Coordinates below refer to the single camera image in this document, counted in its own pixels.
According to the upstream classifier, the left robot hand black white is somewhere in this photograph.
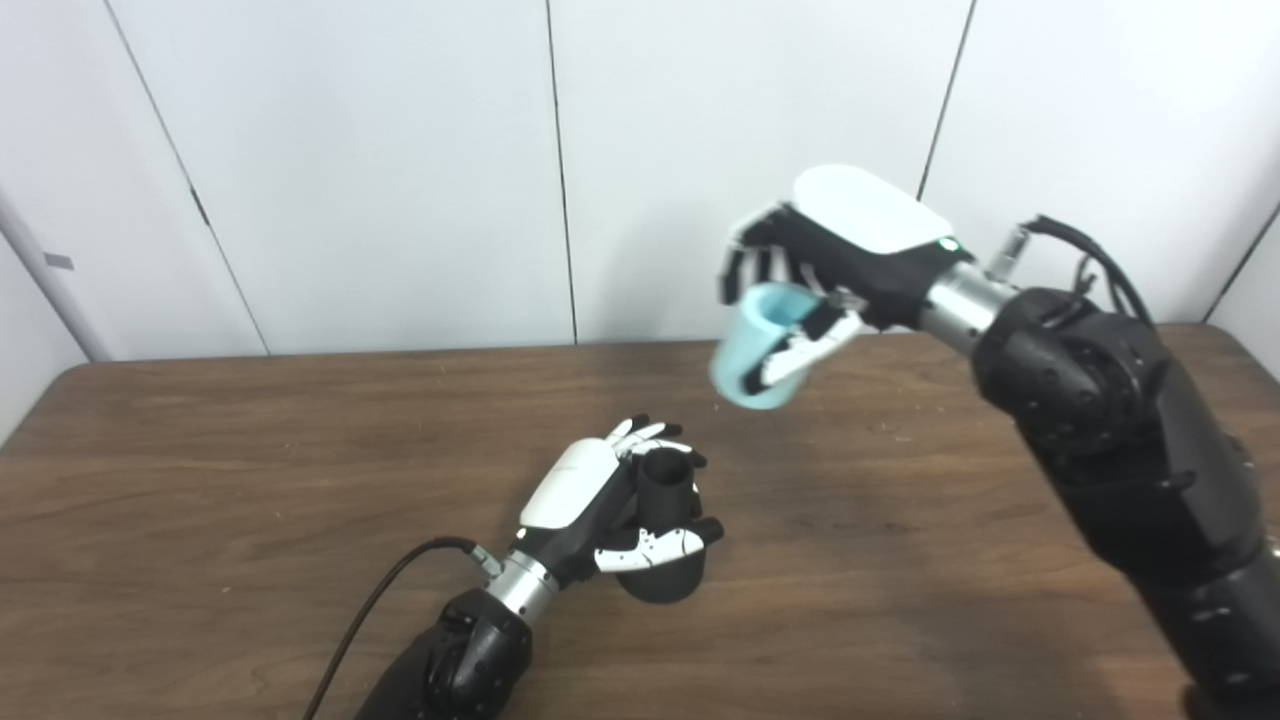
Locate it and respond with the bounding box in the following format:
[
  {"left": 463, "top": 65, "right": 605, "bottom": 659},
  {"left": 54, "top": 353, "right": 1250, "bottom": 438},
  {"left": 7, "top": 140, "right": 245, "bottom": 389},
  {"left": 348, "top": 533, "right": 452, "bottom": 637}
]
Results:
[{"left": 513, "top": 415, "right": 725, "bottom": 591}]

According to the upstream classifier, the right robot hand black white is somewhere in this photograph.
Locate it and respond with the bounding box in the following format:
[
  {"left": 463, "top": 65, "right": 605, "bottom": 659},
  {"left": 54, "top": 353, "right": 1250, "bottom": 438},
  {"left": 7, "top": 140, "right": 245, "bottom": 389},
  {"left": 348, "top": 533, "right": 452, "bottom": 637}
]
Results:
[{"left": 715, "top": 165, "right": 977, "bottom": 393}]

